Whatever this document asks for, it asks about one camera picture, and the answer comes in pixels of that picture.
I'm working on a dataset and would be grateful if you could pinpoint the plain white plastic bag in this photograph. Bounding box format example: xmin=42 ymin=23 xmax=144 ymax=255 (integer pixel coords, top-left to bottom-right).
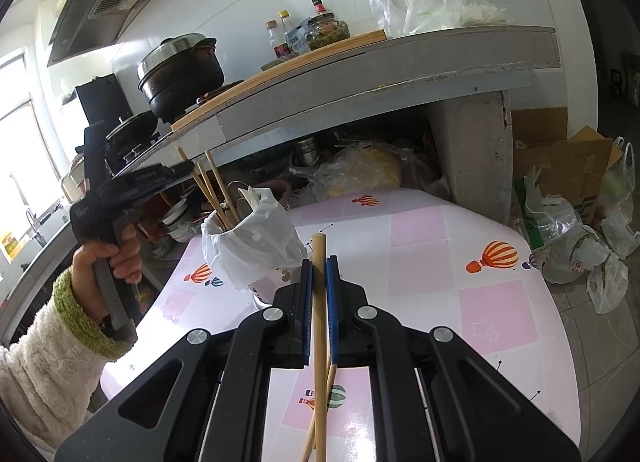
xmin=585 ymin=252 xmax=630 ymax=315

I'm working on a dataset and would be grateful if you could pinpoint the steel range hood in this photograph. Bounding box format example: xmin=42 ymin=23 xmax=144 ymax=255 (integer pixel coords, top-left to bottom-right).
xmin=46 ymin=0 xmax=221 ymax=68

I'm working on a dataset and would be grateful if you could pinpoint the clear plastic bag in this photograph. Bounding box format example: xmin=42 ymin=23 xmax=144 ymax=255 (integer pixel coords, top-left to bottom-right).
xmin=390 ymin=137 xmax=453 ymax=203

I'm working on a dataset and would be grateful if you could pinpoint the printed white plastic bag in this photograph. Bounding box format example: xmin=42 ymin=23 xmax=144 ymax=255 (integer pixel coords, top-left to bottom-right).
xmin=515 ymin=164 xmax=613 ymax=285

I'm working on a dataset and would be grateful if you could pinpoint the bag of yellow food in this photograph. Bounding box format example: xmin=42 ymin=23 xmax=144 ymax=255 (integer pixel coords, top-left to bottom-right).
xmin=307 ymin=142 xmax=403 ymax=200

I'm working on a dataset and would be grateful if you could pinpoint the large black pot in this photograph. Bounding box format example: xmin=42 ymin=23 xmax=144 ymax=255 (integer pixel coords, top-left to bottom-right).
xmin=137 ymin=39 xmax=225 ymax=124

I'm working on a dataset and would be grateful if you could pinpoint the yellow detergent bottle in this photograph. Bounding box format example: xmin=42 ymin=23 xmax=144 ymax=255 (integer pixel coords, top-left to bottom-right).
xmin=0 ymin=231 xmax=21 ymax=263

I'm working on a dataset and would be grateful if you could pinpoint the glass jar of pickles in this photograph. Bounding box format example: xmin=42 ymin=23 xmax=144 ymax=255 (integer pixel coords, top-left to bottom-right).
xmin=305 ymin=13 xmax=351 ymax=52

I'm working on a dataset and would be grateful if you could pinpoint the white ceramic spoon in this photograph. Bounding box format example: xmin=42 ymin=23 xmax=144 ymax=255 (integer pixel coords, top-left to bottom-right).
xmin=235 ymin=183 xmax=263 ymax=215

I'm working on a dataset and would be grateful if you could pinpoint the window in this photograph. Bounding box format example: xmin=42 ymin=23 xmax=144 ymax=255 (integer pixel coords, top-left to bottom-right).
xmin=0 ymin=54 xmax=66 ymax=263

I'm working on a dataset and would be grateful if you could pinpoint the gas stove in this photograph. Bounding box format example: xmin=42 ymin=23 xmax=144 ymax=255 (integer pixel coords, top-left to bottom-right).
xmin=102 ymin=129 xmax=176 ymax=173

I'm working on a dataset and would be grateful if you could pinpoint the white plastic liner bag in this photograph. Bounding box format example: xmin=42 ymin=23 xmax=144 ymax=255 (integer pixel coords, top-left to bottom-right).
xmin=201 ymin=187 xmax=308 ymax=290

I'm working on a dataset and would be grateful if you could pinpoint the translucent crumpled plastic bag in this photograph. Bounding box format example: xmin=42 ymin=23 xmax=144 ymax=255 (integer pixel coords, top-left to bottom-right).
xmin=369 ymin=0 xmax=516 ymax=38

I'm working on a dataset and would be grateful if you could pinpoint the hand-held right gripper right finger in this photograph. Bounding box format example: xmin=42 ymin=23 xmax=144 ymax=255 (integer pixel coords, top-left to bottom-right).
xmin=325 ymin=256 xmax=583 ymax=462

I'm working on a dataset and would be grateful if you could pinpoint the pink balloon print tablecloth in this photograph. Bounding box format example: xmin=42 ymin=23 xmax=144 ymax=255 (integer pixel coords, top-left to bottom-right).
xmin=97 ymin=187 xmax=563 ymax=462

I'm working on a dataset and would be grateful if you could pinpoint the steel utensil holder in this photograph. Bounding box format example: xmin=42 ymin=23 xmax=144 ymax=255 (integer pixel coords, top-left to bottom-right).
xmin=247 ymin=264 xmax=281 ymax=313

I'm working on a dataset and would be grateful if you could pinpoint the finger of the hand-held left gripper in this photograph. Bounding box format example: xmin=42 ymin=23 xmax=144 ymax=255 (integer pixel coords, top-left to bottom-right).
xmin=142 ymin=162 xmax=196 ymax=195

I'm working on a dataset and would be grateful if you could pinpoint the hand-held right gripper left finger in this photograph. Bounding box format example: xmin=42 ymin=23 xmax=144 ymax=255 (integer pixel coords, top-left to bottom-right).
xmin=54 ymin=258 xmax=316 ymax=462

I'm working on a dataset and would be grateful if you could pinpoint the cardboard box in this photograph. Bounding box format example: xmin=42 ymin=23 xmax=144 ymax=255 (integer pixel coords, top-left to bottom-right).
xmin=510 ymin=107 xmax=623 ymax=243

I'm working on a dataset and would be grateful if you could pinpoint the stack of white bowls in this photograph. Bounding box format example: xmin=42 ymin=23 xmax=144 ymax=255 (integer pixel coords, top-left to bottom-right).
xmin=162 ymin=192 xmax=193 ymax=243

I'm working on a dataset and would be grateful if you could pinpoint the pink plastic basin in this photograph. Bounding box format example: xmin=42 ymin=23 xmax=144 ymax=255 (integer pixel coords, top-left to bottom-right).
xmin=252 ymin=178 xmax=293 ymax=208

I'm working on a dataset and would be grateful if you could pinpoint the metal faucet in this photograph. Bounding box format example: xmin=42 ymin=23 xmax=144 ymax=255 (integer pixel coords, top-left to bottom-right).
xmin=24 ymin=207 xmax=51 ymax=249

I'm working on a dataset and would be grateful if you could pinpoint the long wooden board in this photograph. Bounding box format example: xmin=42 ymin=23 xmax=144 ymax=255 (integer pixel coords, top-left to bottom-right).
xmin=170 ymin=29 xmax=388 ymax=133

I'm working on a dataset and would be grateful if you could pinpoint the concrete kitchen counter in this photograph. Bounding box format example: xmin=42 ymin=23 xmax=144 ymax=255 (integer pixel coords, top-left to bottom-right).
xmin=0 ymin=24 xmax=558 ymax=343

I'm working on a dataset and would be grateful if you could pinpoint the steel pot lid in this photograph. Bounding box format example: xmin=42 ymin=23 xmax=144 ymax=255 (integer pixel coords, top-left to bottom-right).
xmin=137 ymin=33 xmax=217 ymax=80

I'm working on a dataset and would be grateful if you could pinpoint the person's left forearm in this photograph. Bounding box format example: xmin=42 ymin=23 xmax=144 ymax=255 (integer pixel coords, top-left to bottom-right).
xmin=0 ymin=269 xmax=136 ymax=448

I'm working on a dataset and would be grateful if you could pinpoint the person's left hand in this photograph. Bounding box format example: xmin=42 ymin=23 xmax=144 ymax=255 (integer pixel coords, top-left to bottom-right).
xmin=71 ymin=223 xmax=144 ymax=323

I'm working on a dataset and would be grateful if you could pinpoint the clear bottle with yellow cap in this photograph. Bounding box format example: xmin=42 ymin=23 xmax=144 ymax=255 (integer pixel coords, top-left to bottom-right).
xmin=277 ymin=10 xmax=296 ymax=50

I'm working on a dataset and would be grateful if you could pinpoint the black wok with lid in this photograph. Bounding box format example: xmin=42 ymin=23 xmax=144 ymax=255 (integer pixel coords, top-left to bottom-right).
xmin=102 ymin=109 xmax=158 ymax=153

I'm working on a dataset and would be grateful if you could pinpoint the stack of steel bowls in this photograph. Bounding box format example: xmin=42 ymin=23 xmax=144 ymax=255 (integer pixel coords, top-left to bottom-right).
xmin=291 ymin=136 xmax=321 ymax=168

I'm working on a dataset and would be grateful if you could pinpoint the black rectangular panel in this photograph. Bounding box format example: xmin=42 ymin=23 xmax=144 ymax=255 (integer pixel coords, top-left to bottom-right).
xmin=75 ymin=73 xmax=127 ymax=129

